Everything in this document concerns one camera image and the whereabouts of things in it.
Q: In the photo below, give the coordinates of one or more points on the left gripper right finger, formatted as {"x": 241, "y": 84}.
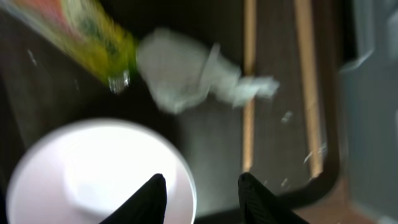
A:
{"x": 259, "y": 205}

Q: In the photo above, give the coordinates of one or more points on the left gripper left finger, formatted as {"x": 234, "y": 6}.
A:
{"x": 146, "y": 206}

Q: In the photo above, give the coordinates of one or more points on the pink bowl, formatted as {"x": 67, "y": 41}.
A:
{"x": 84, "y": 171}

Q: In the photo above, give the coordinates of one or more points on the white napkin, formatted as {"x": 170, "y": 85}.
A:
{"x": 181, "y": 72}

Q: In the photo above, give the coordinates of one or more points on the yellow green snack wrapper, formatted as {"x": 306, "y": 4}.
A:
{"x": 83, "y": 30}

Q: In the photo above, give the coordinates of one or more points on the wooden chopstick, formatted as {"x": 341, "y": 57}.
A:
{"x": 306, "y": 47}
{"x": 249, "y": 49}

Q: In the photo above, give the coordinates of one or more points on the grey dishwasher rack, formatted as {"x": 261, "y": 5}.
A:
{"x": 369, "y": 94}

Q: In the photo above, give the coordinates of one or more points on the brown serving tray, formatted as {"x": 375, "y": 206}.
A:
{"x": 43, "y": 89}

